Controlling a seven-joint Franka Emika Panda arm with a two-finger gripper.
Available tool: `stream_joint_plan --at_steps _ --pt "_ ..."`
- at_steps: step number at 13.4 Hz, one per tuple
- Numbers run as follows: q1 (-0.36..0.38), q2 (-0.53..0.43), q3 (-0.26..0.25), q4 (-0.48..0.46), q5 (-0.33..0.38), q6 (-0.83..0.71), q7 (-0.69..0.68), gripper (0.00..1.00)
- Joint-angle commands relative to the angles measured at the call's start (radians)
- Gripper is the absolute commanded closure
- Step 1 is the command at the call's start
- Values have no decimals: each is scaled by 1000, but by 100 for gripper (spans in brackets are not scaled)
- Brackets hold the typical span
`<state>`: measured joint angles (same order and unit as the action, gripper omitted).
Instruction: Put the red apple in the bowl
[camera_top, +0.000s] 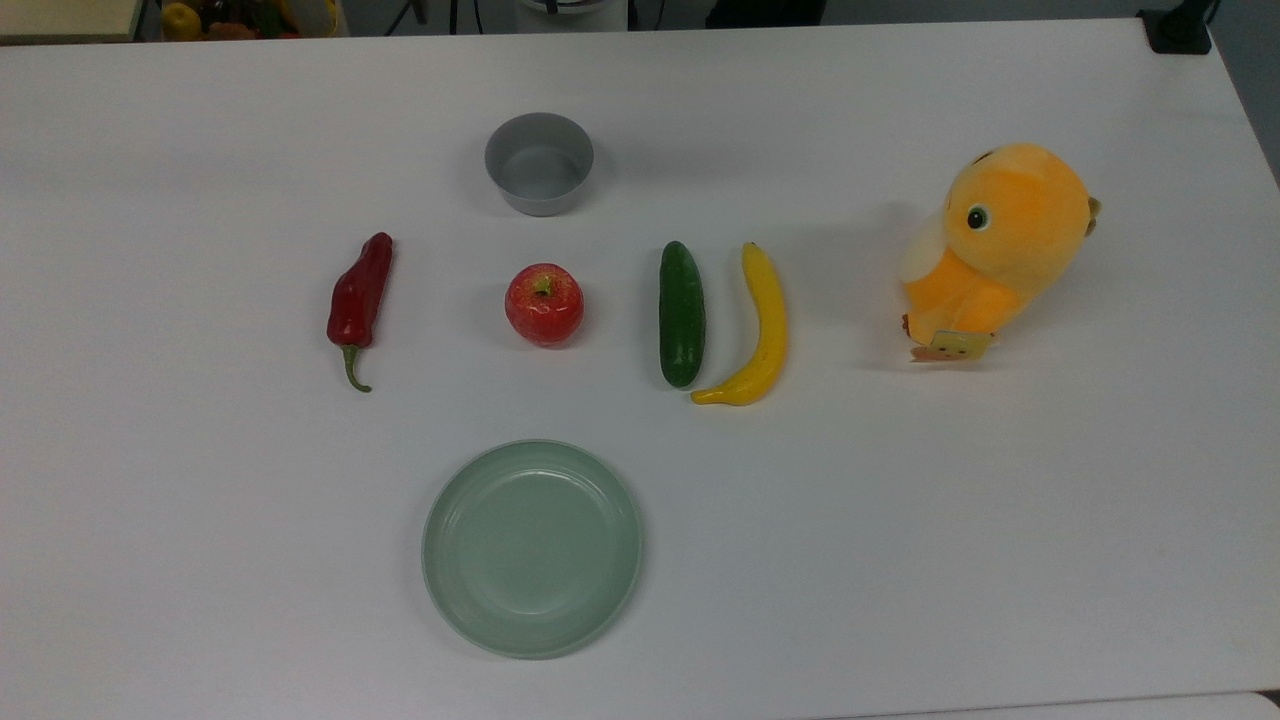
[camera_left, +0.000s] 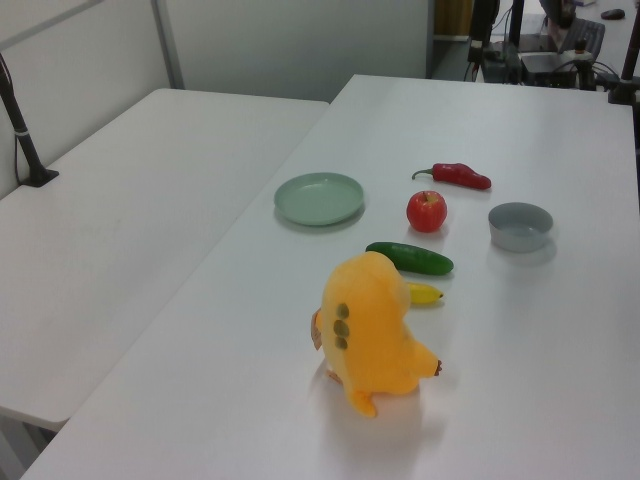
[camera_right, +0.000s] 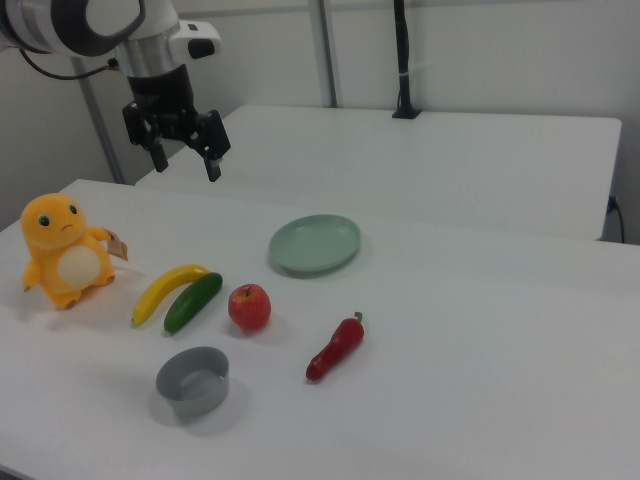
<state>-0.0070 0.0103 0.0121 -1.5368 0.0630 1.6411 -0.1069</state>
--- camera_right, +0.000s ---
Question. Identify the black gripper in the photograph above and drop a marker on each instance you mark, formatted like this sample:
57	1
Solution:
162	97

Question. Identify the red toy apple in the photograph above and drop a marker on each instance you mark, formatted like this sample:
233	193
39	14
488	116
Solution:
249	307

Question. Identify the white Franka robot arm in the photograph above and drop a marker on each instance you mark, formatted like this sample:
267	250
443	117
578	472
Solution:
150	50

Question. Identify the grey metal bowl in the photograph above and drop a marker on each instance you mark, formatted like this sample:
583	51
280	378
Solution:
200	397

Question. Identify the brown paper tag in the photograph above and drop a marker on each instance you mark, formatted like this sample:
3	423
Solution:
117	246

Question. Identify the yellow toy banana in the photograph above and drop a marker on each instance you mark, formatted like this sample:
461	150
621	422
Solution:
160	287

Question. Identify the green toy cucumber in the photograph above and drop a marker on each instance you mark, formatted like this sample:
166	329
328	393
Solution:
192	302

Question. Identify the orange plush toy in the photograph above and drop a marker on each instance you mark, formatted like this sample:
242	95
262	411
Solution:
60	250

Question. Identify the pale green plate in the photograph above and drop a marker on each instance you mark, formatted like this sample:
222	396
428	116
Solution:
315	242

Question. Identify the red toy chili pepper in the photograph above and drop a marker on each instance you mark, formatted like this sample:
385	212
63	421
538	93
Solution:
337	347

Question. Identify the aluminium frame post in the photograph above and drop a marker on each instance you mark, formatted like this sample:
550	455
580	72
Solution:
100	120
331	50

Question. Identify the black camera stand pole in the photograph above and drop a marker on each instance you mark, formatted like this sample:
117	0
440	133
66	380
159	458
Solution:
402	50

